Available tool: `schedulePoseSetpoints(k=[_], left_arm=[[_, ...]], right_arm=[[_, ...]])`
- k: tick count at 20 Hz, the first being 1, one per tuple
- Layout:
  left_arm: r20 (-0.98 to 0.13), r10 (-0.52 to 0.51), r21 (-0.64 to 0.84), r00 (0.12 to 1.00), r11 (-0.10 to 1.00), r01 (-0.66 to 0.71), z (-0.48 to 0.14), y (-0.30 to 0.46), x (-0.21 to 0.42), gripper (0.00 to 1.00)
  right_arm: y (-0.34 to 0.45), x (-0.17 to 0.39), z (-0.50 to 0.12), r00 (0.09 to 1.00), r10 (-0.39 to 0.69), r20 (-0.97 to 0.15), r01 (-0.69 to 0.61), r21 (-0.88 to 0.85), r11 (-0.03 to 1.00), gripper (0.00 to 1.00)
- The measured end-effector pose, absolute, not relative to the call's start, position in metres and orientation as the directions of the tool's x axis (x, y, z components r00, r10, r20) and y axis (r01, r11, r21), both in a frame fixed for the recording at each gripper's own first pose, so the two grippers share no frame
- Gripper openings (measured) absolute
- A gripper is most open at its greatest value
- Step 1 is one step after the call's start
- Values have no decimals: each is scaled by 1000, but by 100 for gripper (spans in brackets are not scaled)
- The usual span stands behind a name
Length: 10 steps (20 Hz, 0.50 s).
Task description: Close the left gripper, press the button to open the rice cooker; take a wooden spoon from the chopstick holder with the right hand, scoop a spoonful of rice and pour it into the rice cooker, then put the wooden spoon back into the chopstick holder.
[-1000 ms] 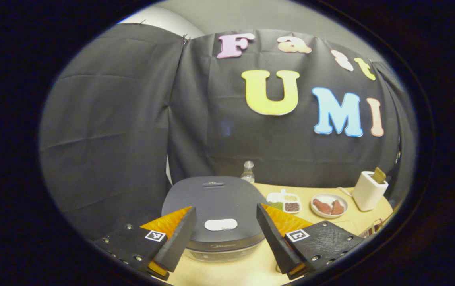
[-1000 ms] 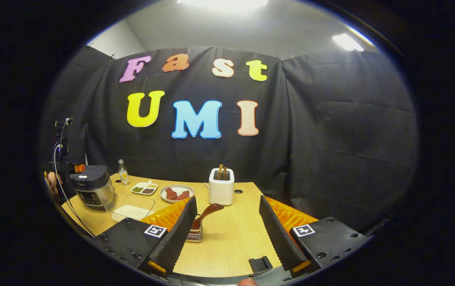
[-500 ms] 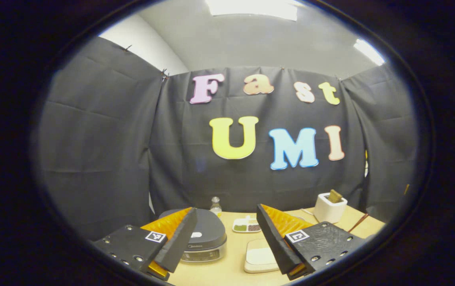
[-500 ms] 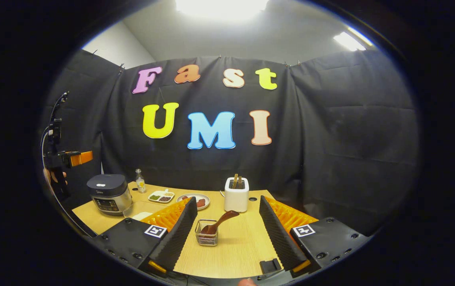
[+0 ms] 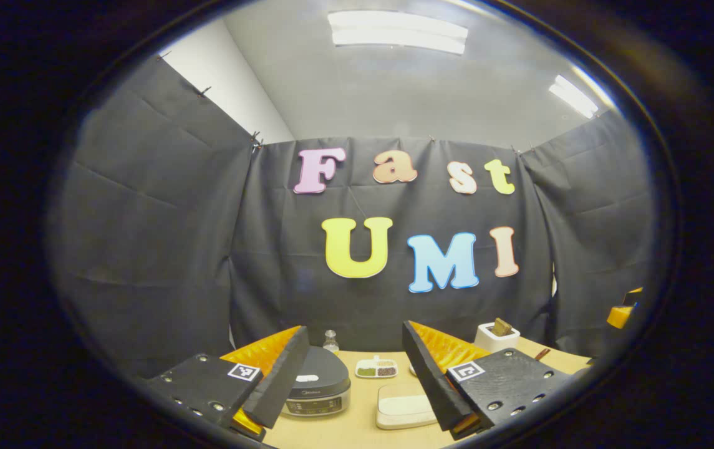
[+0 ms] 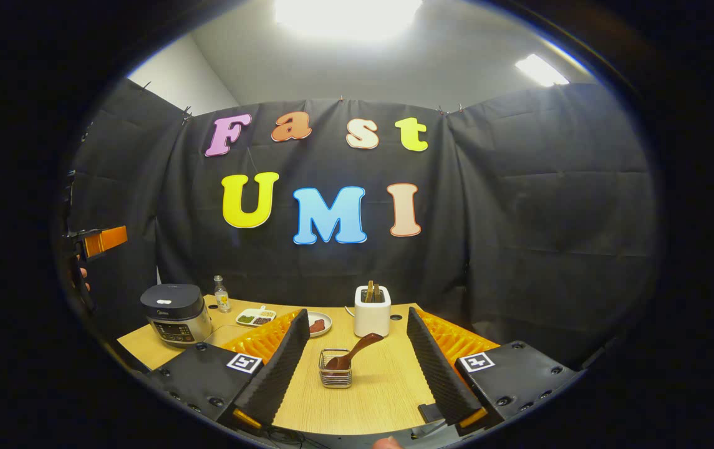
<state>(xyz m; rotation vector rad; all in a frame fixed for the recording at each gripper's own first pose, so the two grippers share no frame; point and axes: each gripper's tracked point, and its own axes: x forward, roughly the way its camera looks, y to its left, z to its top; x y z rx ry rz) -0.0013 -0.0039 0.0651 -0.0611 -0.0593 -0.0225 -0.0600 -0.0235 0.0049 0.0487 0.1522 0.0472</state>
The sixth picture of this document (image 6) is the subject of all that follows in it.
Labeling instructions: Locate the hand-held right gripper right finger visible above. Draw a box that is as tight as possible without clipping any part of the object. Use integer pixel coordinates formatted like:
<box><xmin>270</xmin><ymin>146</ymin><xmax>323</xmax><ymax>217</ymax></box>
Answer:
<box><xmin>407</xmin><ymin>307</ymin><xmax>579</xmax><ymax>437</ymax></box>

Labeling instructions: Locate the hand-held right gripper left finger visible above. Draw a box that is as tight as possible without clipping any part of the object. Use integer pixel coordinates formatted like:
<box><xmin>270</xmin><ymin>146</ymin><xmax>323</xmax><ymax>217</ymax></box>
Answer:
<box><xmin>145</xmin><ymin>309</ymin><xmax>311</xmax><ymax>431</ymax></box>

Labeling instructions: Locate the metal wire chopstick holder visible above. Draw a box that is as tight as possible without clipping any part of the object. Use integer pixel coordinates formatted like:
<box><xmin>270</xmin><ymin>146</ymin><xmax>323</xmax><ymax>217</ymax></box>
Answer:
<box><xmin>319</xmin><ymin>349</ymin><xmax>353</xmax><ymax>389</ymax></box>

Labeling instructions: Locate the brown wooden spoon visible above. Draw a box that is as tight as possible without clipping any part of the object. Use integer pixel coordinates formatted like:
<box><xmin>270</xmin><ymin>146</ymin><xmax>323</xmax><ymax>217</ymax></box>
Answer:
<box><xmin>324</xmin><ymin>332</ymin><xmax>385</xmax><ymax>372</ymax></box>

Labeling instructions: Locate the black silver rice cooker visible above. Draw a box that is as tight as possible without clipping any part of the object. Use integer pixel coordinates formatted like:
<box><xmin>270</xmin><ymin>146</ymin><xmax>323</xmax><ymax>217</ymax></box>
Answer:
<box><xmin>140</xmin><ymin>284</ymin><xmax>213</xmax><ymax>347</ymax></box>

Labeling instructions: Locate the white divided bean dish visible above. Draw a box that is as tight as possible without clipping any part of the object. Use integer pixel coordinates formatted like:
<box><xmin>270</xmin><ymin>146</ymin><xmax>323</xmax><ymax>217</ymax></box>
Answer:
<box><xmin>236</xmin><ymin>306</ymin><xmax>277</xmax><ymax>327</ymax></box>

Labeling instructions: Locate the round white plate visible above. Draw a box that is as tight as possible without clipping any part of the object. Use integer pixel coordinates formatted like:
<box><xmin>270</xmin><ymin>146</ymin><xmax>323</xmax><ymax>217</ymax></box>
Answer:
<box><xmin>307</xmin><ymin>311</ymin><xmax>333</xmax><ymax>338</ymax></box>

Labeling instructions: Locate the white toaster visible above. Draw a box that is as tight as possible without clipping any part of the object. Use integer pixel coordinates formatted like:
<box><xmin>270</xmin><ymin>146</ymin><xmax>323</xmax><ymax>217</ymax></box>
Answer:
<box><xmin>354</xmin><ymin>285</ymin><xmax>392</xmax><ymax>338</ymax></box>

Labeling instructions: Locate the small glass bottle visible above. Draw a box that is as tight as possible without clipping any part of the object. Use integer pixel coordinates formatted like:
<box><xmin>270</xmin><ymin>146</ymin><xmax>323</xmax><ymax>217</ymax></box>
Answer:
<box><xmin>214</xmin><ymin>275</ymin><xmax>231</xmax><ymax>314</ymax></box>

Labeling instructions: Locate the small ceiling light panel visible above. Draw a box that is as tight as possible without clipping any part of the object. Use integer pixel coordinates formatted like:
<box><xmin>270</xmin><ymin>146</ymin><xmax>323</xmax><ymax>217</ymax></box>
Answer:
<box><xmin>514</xmin><ymin>54</ymin><xmax>570</xmax><ymax>87</ymax></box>

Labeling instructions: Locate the large ceiling light panel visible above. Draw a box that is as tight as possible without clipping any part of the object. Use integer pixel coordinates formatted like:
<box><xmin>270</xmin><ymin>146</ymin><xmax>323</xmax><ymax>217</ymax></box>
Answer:
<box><xmin>274</xmin><ymin>0</ymin><xmax>423</xmax><ymax>42</ymax></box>

